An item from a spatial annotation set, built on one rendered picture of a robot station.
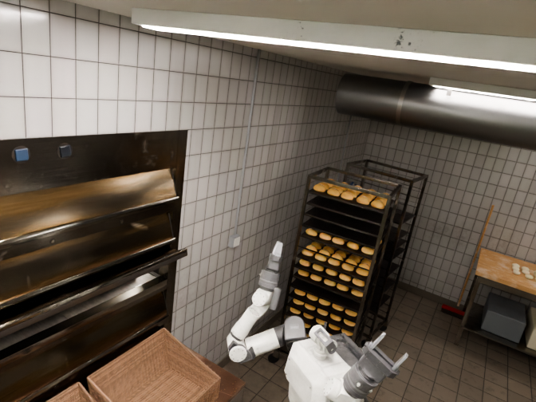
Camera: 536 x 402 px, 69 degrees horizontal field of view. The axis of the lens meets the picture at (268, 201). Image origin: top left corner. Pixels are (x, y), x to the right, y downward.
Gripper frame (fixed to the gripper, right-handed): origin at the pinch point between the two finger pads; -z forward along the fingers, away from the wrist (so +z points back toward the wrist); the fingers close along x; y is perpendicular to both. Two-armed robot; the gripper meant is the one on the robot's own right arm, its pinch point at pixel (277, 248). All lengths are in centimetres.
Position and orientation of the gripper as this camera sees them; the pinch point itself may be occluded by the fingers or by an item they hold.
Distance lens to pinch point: 177.4
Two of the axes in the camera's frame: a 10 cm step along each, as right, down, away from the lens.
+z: -2.8, 9.6, -0.8
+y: -9.6, -2.8, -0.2
